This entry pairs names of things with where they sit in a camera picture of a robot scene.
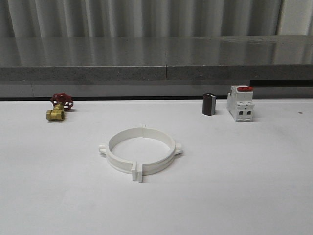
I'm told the dark cylindrical capacitor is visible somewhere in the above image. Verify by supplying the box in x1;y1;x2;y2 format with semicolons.
202;93;217;116

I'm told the white half pipe clamp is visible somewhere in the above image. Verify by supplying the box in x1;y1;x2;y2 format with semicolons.
99;125;146;183
133;127;182;182

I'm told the white circuit breaker red switch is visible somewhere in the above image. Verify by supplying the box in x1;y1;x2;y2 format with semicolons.
227;85;255;122

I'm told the brass valve red handwheel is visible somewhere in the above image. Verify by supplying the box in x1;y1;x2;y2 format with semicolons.
46;93;74;121

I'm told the white pleated curtain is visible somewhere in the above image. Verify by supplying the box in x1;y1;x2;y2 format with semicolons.
0;0;283;37

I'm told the grey stone counter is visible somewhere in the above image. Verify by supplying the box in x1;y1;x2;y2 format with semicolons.
0;36;313;85

